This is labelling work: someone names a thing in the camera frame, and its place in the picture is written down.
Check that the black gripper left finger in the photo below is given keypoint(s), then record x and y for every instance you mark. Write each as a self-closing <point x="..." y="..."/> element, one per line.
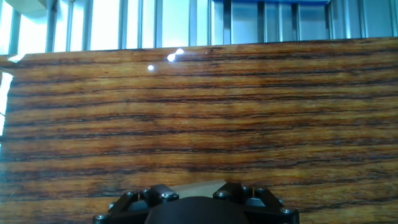
<point x="155" y="194"/>

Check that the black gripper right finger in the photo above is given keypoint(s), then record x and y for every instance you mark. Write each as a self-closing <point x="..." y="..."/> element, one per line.
<point x="236" y="191"/>

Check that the light wooden cube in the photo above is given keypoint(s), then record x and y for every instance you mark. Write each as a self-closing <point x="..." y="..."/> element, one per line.
<point x="199" y="190"/>

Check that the glossy brown wood-grain board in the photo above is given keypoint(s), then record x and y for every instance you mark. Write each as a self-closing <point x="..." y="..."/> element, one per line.
<point x="199" y="109"/>

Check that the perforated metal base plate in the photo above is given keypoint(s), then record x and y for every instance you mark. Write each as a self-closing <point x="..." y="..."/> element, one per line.
<point x="25" y="4"/>

